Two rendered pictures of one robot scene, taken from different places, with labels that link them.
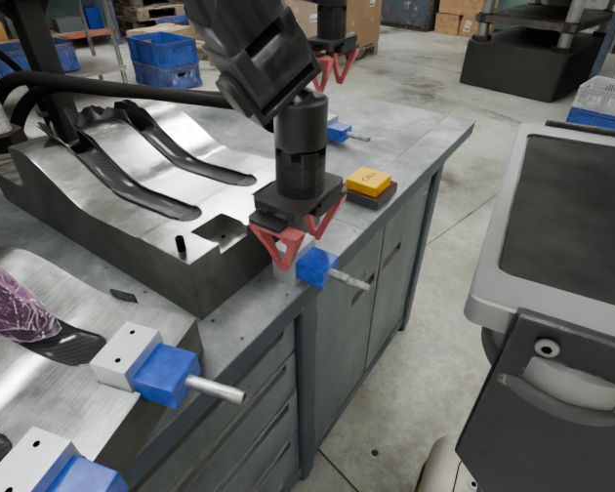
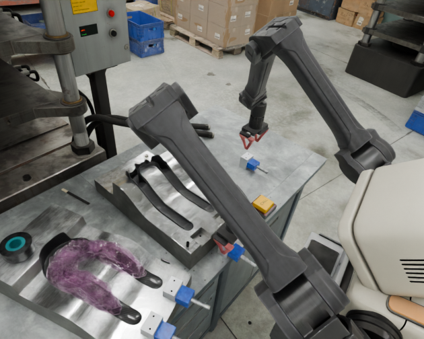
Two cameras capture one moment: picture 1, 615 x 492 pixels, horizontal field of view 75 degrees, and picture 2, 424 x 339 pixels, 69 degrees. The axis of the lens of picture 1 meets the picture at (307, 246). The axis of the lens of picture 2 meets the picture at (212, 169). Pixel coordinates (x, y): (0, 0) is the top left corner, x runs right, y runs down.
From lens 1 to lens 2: 55 cm
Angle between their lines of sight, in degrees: 3
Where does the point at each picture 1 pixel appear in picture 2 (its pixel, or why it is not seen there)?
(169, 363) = (186, 293)
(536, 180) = not seen: hidden behind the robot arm
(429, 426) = not seen: hidden behind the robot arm
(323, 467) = (221, 326)
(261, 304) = (212, 265)
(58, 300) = (143, 261)
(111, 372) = (169, 294)
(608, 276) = not seen: hidden behind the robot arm
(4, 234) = (101, 213)
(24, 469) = (152, 323)
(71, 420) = (157, 308)
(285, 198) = (228, 232)
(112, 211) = (157, 219)
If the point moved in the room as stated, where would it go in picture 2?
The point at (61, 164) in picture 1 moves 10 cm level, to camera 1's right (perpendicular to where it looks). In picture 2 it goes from (135, 194) to (165, 198)
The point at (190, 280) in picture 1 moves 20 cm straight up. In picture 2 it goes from (189, 257) to (192, 214)
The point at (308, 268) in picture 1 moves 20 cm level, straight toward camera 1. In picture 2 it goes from (233, 254) to (229, 317)
